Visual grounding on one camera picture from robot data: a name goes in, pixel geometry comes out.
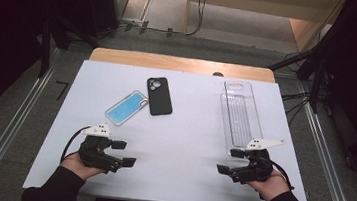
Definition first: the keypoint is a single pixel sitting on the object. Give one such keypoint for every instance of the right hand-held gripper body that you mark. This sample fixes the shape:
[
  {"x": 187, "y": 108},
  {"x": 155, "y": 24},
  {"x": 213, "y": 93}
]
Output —
[{"x": 254, "y": 169}]

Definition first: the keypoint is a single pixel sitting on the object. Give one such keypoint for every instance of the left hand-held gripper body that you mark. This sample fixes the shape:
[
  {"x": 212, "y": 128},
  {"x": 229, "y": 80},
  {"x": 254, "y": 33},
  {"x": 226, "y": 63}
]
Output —
[{"x": 94, "y": 152}]

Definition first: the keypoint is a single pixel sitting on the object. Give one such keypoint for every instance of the clear plastic tray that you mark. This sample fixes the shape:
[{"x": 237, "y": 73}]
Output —
[{"x": 240, "y": 117}]

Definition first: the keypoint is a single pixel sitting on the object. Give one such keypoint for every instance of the shiny translucent phone case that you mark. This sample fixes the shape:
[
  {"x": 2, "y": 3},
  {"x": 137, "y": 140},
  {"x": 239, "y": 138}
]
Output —
[{"x": 126, "y": 108}]

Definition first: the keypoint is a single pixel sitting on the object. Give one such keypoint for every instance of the black phone case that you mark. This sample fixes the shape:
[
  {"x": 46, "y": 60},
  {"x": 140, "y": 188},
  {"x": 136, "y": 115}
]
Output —
[{"x": 159, "y": 97}]

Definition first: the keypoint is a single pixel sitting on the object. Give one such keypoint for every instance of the person's left hand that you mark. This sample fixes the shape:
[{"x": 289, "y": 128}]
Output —
[{"x": 74, "y": 166}]

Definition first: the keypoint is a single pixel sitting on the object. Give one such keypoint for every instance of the person's right hand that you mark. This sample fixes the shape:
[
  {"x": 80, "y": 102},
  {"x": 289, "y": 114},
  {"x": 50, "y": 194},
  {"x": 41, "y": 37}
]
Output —
[{"x": 273, "y": 188}]

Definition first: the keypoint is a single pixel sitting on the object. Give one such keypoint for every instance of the dark round object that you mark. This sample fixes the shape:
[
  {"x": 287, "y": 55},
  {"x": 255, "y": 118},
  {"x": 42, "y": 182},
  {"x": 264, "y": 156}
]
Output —
[{"x": 217, "y": 74}]

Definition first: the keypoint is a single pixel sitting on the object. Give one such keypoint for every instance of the black stand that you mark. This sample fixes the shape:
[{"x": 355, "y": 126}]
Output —
[
  {"x": 317, "y": 71},
  {"x": 46, "y": 46}
]

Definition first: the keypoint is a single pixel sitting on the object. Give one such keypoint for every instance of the light wooden shelf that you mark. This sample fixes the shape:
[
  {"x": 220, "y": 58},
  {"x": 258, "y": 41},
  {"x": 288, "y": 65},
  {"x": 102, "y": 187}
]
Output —
[{"x": 260, "y": 2}]

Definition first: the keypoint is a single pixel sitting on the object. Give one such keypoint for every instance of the metal floor rail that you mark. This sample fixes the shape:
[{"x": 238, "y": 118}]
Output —
[
  {"x": 12, "y": 130},
  {"x": 327, "y": 163}
]

